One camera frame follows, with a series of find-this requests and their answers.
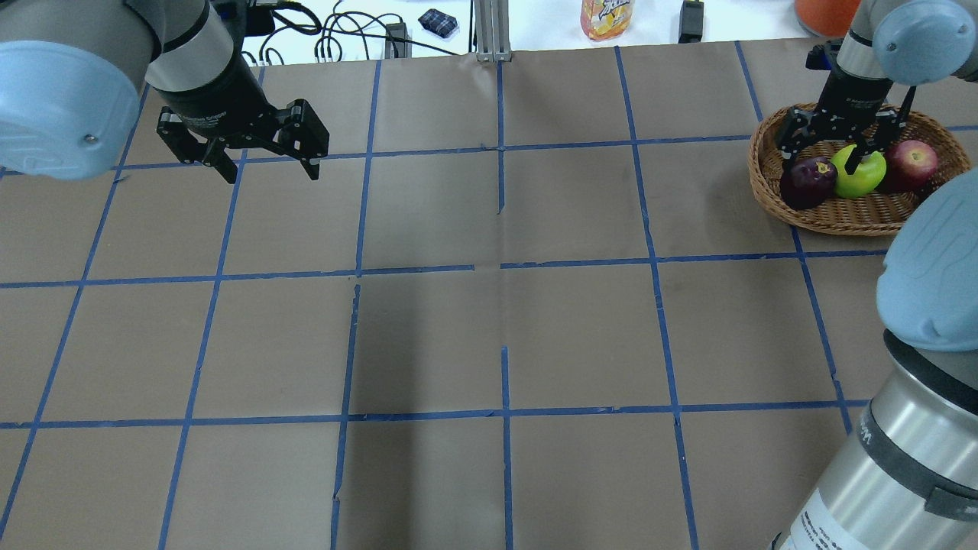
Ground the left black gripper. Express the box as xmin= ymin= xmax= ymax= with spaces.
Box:
xmin=157 ymin=76 xmax=331 ymax=184

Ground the orange bucket with lid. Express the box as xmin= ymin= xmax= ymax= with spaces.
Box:
xmin=793 ymin=0 xmax=860 ymax=38

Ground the black power adapter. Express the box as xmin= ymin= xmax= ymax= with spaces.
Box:
xmin=677 ymin=0 xmax=704 ymax=43

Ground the aluminium frame post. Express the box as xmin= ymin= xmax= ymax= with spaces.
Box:
xmin=471 ymin=0 xmax=511 ymax=63

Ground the wicker basket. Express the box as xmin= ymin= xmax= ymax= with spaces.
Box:
xmin=748 ymin=107 xmax=973 ymax=236

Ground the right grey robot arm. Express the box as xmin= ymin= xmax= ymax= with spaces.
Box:
xmin=329 ymin=44 xmax=976 ymax=549

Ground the green apple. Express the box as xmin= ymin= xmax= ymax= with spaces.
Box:
xmin=829 ymin=145 xmax=887 ymax=199

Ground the black cable bundle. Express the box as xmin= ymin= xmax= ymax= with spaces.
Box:
xmin=244 ymin=0 xmax=459 ymax=68

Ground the dark red apple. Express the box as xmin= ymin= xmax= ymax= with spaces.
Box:
xmin=779 ymin=156 xmax=838 ymax=210

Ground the orange juice bottle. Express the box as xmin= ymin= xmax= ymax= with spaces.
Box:
xmin=580 ymin=0 xmax=633 ymax=41

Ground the red yellow apple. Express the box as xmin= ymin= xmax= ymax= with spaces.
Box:
xmin=876 ymin=140 xmax=938 ymax=194

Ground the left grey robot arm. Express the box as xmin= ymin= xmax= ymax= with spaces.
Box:
xmin=1 ymin=1 xmax=329 ymax=183

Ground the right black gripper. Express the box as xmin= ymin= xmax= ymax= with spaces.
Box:
xmin=776 ymin=67 xmax=909 ymax=184

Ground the dark checkered pouch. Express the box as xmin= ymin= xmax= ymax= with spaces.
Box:
xmin=418 ymin=9 xmax=458 ymax=39

